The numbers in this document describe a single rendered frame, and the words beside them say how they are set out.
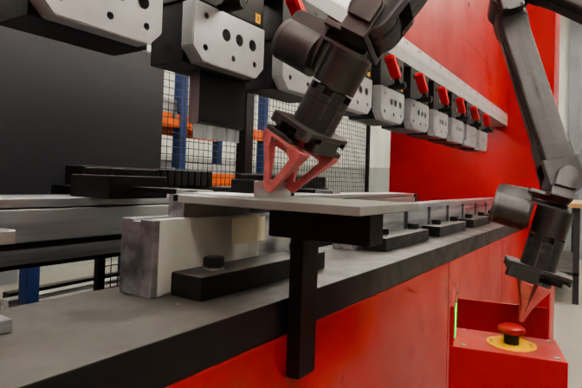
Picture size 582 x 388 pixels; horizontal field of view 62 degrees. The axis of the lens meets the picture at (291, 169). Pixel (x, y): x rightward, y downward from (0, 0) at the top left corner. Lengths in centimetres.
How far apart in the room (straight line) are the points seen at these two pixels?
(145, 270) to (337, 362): 33
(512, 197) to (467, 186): 185
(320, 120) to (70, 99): 70
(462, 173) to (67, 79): 212
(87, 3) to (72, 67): 63
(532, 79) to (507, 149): 174
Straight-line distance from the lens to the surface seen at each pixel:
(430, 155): 282
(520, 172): 271
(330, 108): 60
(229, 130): 75
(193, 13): 66
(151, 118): 130
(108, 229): 88
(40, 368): 44
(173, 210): 68
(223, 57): 68
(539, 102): 98
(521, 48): 103
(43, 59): 115
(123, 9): 58
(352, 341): 82
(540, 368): 83
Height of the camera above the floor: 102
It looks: 1 degrees up
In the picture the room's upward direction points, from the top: 2 degrees clockwise
